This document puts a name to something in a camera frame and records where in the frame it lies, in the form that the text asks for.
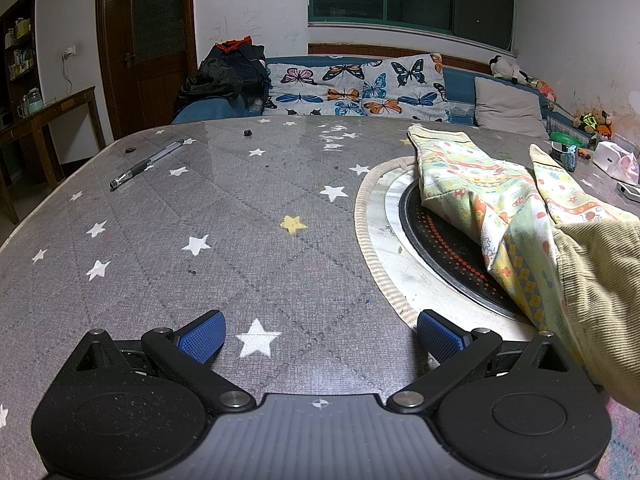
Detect grey pillow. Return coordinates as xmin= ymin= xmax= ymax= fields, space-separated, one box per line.
xmin=472 ymin=76 xmax=551 ymax=140

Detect black white plush toy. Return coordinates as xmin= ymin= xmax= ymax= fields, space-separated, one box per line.
xmin=489 ymin=55 xmax=531 ymax=86

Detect butterfly print pillow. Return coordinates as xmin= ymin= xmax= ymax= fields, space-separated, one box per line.
xmin=264 ymin=54 xmax=451 ymax=123

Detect yellow plush toy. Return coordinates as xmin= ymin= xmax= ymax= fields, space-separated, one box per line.
xmin=572 ymin=110 xmax=616 ymax=141

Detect pile of dark clothes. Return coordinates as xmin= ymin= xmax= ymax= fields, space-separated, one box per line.
xmin=175 ymin=36 xmax=273 ymax=111

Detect glass kettle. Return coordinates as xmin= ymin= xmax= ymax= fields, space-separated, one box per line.
xmin=17 ymin=89 xmax=43 ymax=117

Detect round black and white mat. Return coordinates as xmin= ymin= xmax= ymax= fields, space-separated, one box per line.
xmin=355 ymin=157 xmax=551 ymax=341

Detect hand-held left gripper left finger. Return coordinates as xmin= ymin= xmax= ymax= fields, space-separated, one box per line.
xmin=70 ymin=309 xmax=256 ymax=413

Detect wooden desk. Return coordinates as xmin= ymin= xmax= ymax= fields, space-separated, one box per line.
xmin=0 ymin=86 xmax=107 ymax=226

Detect round black hot plate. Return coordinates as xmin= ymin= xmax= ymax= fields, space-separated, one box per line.
xmin=398 ymin=180 xmax=546 ymax=321

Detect wooden shelf cabinet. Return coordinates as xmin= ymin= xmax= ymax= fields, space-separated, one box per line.
xmin=0 ymin=0 xmax=38 ymax=126

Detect white tissue box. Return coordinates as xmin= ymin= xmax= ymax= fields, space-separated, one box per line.
xmin=592 ymin=141 xmax=640 ymax=183

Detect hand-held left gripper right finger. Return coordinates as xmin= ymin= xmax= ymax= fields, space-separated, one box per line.
xmin=386 ymin=309 xmax=591 ymax=413

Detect teal toy car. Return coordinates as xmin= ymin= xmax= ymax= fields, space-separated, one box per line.
xmin=550 ymin=142 xmax=581 ymax=173

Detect brown wooden door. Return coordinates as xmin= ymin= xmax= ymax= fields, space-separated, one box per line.
xmin=96 ymin=0 xmax=198 ymax=141

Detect grey star print tablecloth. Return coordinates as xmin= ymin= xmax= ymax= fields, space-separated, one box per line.
xmin=0 ymin=114 xmax=640 ymax=461

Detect blue sofa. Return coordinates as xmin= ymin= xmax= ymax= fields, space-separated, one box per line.
xmin=172 ymin=55 xmax=596 ymax=141

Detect black clear ballpoint pen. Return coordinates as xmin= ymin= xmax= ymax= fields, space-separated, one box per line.
xmin=110 ymin=137 xmax=197 ymax=191

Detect patterned children's jacket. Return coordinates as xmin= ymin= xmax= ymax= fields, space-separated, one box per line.
xmin=407 ymin=124 xmax=640 ymax=411

